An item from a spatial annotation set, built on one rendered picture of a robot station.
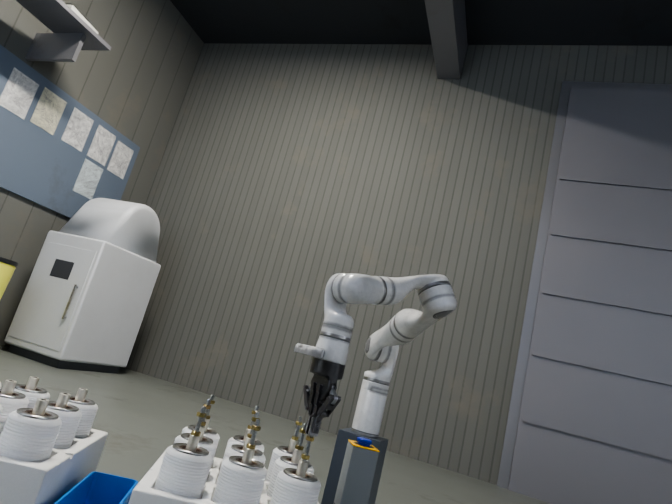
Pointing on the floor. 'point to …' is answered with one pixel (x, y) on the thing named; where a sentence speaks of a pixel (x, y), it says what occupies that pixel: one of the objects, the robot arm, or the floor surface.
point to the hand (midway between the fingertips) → (313, 425)
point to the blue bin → (100, 490)
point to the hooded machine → (89, 289)
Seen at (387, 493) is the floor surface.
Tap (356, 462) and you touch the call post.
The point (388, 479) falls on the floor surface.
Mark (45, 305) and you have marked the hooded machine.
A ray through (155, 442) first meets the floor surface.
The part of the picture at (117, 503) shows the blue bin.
